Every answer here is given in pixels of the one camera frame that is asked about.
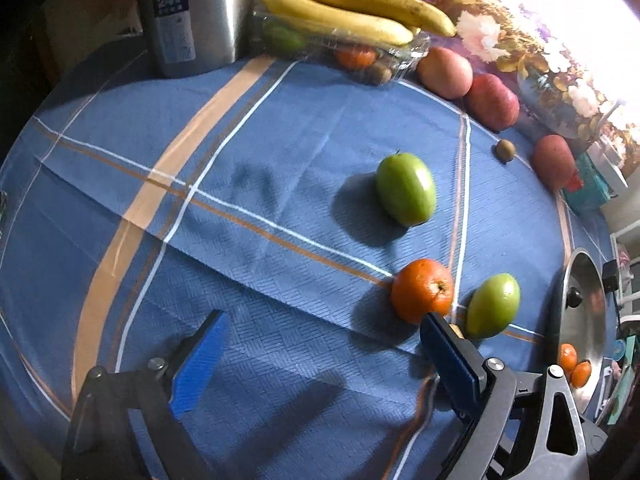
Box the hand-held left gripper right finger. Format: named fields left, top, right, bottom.
left=420, top=311, right=591, bottom=480

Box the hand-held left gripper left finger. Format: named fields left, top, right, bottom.
left=62, top=309, right=231, bottom=480

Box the small green mango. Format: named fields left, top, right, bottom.
left=466, top=273, right=521, bottom=339

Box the blue plaid tablecloth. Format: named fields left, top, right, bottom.
left=0, top=50, right=617, bottom=480

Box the teal plastic box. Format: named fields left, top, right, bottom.
left=564, top=152, right=620, bottom=214

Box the dark red apple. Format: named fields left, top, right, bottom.
left=531, top=134, right=577, bottom=192

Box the pink apple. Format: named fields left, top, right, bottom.
left=417, top=47, right=474, bottom=100

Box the clear plastic fruit container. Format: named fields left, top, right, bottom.
left=251, top=9, right=432, bottom=86

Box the green fruit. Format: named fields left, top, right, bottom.
left=262, top=21, right=309, bottom=57

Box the stainless steel kettle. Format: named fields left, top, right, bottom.
left=137, top=0, right=257, bottom=79

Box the floral wall poster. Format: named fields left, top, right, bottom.
left=387, top=0, right=640, bottom=161

